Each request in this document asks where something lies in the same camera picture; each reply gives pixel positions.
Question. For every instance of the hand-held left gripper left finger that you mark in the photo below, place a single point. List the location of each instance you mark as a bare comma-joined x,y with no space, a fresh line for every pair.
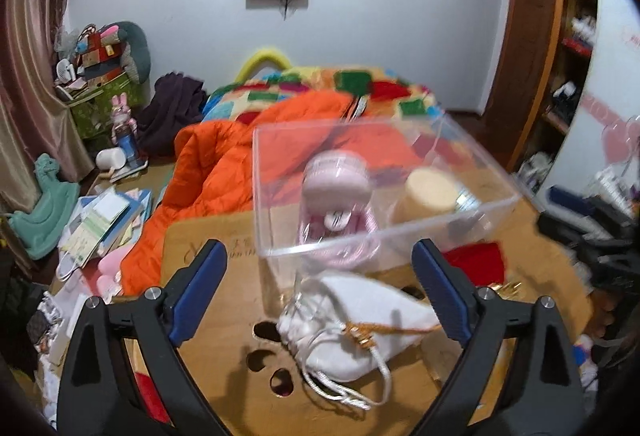
197,296

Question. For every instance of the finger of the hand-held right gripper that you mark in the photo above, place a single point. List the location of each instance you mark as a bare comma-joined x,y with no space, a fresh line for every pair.
570,200

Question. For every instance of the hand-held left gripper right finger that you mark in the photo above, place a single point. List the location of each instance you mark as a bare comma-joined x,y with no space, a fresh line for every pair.
440,291

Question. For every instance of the cream round jar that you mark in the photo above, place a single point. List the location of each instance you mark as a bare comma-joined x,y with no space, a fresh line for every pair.
430,196

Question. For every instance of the clear plastic storage box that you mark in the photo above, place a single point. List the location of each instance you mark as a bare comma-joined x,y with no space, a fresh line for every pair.
280,196

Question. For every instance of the pale pink round jar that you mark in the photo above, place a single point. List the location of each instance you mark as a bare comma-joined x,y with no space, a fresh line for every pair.
335,181

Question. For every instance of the person's right hand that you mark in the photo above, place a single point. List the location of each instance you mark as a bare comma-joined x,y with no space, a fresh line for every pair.
605,316

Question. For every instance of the wooden desk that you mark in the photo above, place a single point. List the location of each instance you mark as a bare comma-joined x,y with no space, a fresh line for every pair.
400,391

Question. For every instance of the pile of books and papers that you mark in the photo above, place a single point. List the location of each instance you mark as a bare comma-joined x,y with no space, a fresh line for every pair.
105,226

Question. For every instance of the orange quilt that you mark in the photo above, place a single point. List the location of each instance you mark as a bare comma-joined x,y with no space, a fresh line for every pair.
215,165

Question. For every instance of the white cup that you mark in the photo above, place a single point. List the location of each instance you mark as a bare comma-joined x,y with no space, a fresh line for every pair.
111,159

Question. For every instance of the wooden wardrobe shelf unit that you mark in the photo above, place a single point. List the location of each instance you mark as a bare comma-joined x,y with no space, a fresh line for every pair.
530,40

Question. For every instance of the teal rocking horse toy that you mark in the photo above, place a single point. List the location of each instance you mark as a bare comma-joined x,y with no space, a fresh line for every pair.
47,211

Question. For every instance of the dark purple cloth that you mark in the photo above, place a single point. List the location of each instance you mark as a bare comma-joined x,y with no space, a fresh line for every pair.
172,110

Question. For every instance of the green storage box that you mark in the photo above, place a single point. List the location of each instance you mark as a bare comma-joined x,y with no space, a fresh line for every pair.
100,110

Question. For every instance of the colourful patchwork blanket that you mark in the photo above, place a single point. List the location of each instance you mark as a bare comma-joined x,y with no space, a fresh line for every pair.
350,83

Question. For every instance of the yellow foam arch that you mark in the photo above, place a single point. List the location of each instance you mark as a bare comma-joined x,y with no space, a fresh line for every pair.
260,54

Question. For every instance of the grey plush cushion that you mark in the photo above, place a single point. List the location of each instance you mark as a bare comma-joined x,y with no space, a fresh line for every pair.
137,48

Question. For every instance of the colourful patchwork gift box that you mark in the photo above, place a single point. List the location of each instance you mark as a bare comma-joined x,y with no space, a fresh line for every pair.
100,53

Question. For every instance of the small white fan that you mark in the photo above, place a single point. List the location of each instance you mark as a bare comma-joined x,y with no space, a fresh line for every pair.
64,70

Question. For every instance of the striped pink curtain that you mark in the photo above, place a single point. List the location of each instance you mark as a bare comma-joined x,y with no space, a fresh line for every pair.
30,90

